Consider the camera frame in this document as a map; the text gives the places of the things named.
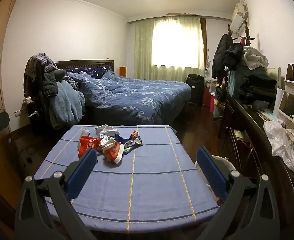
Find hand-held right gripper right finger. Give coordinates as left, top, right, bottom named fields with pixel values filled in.
left=196, top=146, right=280, bottom=240

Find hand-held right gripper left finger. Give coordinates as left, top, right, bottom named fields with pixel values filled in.
left=14, top=148, right=98, bottom=240

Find white waste bin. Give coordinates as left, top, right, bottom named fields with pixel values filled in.
left=195, top=155, right=237, bottom=180

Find red white snack packet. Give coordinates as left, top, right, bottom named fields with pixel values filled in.
left=104, top=140, right=125, bottom=165

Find white green wrapper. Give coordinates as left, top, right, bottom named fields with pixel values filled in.
left=99, top=134, right=115, bottom=148

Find dark nightstand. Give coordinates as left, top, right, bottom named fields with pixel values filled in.
left=22, top=97, right=40, bottom=130

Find stack of books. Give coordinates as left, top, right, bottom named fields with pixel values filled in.
left=233, top=129, right=248, bottom=142

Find dark wooden sideboard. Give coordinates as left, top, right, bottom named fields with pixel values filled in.
left=218, top=92, right=294, bottom=240

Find blue checked tablecloth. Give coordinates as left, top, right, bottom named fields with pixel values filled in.
left=33, top=124, right=221, bottom=230

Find dark grey puffer jacket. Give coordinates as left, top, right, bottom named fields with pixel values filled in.
left=43, top=69, right=66, bottom=98

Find light blue fleece robe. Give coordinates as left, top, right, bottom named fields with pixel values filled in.
left=49, top=80, right=86, bottom=130

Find purple grey patterned garment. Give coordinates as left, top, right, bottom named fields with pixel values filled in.
left=24, top=53, right=59, bottom=98

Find red bin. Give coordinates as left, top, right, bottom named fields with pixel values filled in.
left=203, top=87, right=212, bottom=107

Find white plastic bag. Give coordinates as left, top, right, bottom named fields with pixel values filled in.
left=264, top=120, right=294, bottom=175

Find light blue papers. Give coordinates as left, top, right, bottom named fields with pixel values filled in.
left=258, top=110, right=278, bottom=122

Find black suitcase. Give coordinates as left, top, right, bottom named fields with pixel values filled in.
left=186, top=74, right=205, bottom=106

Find grey knitted cloth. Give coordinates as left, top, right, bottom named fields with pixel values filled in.
left=64, top=76, right=82, bottom=90

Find blue patterned duvet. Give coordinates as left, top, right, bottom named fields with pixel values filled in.
left=67, top=71, right=192, bottom=125

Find navy star pillow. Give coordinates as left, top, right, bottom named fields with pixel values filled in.
left=62, top=64, right=112, bottom=79

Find pile of dark folded clothes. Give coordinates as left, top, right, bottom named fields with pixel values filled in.
left=238, top=66, right=277, bottom=105

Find dark wooden bed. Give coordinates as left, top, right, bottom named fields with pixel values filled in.
left=54, top=59, right=192, bottom=130

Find cream board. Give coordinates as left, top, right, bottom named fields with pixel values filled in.
left=267, top=67, right=282, bottom=90

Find black long coat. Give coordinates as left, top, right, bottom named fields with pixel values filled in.
left=211, top=34, right=233, bottom=79

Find black jacket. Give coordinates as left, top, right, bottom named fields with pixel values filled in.
left=224, top=44, right=245, bottom=70

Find white crumpled garment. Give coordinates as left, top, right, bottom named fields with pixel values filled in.
left=242, top=46, right=269, bottom=70

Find pale green curtain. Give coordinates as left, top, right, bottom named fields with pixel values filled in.
left=134, top=16, right=206, bottom=82

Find wooden coat rack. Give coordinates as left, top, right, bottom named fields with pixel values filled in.
left=227, top=21, right=256, bottom=48

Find white air conditioner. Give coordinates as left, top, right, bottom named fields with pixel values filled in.
left=230, top=3, right=249, bottom=34

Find black floor cables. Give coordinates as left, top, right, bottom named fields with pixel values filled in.
left=20, top=144, right=38, bottom=164

